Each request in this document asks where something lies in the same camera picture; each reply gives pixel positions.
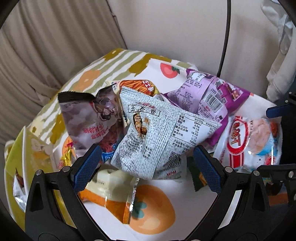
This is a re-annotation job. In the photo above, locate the grey-white speckled snack packet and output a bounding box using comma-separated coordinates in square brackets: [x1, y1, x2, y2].
[110, 87, 222, 180]

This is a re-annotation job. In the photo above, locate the black cable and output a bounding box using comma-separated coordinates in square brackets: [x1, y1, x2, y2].
[217, 0, 233, 77]

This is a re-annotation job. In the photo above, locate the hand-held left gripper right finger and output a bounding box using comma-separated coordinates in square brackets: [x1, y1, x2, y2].
[185, 146, 271, 241]

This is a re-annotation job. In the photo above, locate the white garment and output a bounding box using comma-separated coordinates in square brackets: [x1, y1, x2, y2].
[261, 0, 296, 102]

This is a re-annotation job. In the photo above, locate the dark brown snack packet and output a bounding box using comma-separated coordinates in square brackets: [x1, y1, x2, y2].
[58, 87, 127, 163]

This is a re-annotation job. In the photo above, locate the beige curtain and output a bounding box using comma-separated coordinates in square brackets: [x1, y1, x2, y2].
[0, 0, 127, 144]

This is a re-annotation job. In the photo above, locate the red and white snack packet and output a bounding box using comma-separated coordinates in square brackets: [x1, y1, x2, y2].
[213, 115, 284, 172]

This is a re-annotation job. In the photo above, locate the silver snack packet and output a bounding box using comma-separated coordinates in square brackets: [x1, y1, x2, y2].
[13, 174, 28, 212]

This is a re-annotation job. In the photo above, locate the gold candy wrapper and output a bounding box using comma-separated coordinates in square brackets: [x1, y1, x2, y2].
[59, 148, 78, 169]

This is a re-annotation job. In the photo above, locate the dark purple snack packet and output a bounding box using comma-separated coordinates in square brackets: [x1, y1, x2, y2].
[206, 79, 251, 149]

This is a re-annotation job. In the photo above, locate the white red-print snack packet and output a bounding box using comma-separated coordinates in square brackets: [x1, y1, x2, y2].
[153, 155, 188, 180]

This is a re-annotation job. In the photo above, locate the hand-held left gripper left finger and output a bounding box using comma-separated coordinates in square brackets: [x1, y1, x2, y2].
[25, 144, 109, 241]

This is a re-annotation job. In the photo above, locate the floral striped blanket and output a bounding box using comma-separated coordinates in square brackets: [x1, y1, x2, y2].
[28, 47, 153, 149]

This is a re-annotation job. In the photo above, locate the orange stick snack packet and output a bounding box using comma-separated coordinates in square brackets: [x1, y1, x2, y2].
[105, 79, 161, 98]

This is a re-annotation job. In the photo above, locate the yellow-green box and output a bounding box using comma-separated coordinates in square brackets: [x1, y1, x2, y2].
[4, 127, 77, 232]

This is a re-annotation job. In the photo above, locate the light purple snack packet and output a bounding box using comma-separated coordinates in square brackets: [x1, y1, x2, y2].
[163, 69, 230, 117]

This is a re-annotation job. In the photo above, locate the persimmon print tablecloth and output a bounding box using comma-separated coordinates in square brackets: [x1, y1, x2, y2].
[53, 52, 282, 241]

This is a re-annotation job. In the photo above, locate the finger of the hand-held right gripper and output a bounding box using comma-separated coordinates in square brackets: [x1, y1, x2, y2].
[265, 91, 296, 119]
[257, 163, 296, 205]

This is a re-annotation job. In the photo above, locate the cream and orange snack packet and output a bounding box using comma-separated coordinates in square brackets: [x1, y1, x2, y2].
[79, 163, 139, 225]

